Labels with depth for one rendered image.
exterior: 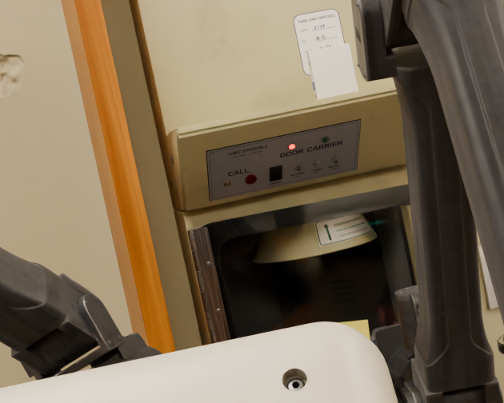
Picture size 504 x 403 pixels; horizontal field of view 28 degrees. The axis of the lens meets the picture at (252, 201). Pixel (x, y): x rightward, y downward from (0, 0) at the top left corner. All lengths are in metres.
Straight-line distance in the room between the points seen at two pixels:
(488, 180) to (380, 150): 0.65
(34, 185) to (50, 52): 0.22
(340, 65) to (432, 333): 0.44
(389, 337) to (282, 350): 0.67
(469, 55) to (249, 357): 0.29
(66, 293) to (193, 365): 0.48
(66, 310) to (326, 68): 0.48
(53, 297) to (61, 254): 0.80
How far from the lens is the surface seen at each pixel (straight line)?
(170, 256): 1.70
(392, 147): 1.27
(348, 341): 0.44
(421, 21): 0.69
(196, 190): 1.21
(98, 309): 0.93
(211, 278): 1.25
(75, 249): 1.69
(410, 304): 1.00
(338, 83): 1.22
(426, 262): 0.85
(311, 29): 1.30
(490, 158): 0.63
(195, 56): 1.27
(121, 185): 1.16
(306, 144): 1.21
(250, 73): 1.28
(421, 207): 0.83
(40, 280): 0.90
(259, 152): 1.19
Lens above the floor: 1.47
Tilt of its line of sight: 3 degrees down
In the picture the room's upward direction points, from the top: 12 degrees counter-clockwise
